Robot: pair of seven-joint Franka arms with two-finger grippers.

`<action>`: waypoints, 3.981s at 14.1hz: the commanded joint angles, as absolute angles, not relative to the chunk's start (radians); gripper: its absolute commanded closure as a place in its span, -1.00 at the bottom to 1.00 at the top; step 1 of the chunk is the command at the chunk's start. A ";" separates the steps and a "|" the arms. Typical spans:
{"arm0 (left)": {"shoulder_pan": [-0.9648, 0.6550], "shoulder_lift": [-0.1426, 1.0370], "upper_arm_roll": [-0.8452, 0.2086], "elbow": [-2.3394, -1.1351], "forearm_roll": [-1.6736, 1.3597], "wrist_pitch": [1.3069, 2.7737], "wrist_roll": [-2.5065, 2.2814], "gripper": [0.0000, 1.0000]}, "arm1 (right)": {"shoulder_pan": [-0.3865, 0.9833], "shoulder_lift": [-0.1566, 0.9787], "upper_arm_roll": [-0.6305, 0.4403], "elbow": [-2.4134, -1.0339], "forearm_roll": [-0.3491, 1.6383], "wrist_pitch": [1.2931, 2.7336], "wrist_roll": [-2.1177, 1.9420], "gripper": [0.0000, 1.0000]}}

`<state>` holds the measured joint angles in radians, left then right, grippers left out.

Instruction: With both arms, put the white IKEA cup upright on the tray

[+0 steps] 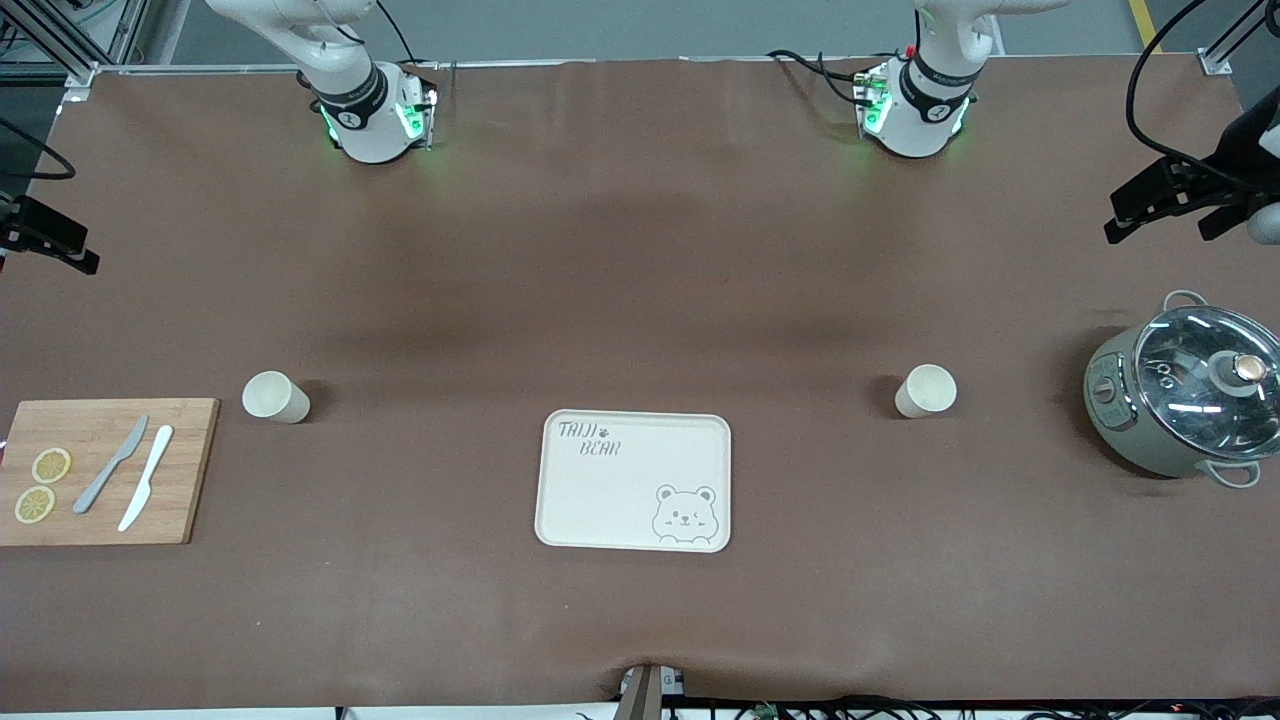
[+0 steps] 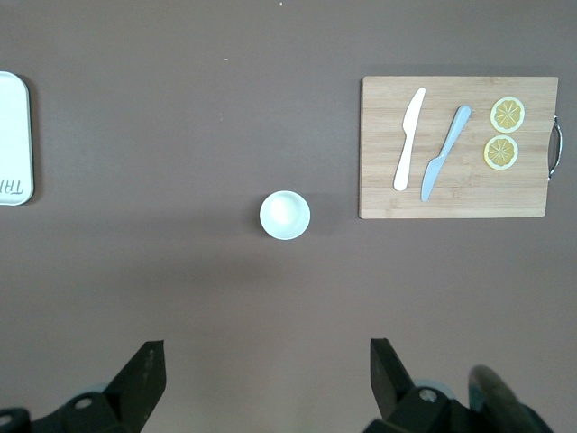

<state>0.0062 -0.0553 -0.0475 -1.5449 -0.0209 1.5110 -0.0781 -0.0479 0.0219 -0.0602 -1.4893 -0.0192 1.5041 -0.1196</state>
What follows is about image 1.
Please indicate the white IKEA cup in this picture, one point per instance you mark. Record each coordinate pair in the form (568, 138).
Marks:
(925, 391)
(272, 397)

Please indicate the brown table cover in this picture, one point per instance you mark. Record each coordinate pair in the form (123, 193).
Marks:
(640, 260)

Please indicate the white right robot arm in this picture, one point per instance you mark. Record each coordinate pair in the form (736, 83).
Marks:
(372, 125)

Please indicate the grey plastic knife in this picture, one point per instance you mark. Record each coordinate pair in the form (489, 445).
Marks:
(108, 470)

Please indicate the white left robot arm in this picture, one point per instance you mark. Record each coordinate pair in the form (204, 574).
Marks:
(915, 120)

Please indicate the glass pot lid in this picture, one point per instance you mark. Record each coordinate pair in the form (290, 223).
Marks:
(1200, 380)

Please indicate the grey metal table bracket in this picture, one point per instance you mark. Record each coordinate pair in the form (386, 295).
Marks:
(648, 692)

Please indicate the yellow lemon slice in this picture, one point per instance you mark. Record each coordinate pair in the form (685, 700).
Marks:
(35, 504)
(51, 465)

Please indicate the grey electric cooking pot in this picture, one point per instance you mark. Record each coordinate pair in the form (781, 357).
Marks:
(1110, 410)

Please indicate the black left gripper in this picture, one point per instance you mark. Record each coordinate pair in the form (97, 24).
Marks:
(1232, 172)

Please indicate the white plastic knife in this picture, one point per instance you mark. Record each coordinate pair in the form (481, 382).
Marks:
(148, 475)

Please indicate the cream bear print tray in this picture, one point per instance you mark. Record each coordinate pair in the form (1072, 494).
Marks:
(620, 490)

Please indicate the aluminium frame profile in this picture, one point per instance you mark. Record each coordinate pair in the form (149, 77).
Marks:
(60, 45)
(1230, 45)

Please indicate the bamboo cutting board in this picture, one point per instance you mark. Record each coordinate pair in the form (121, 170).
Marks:
(100, 420)

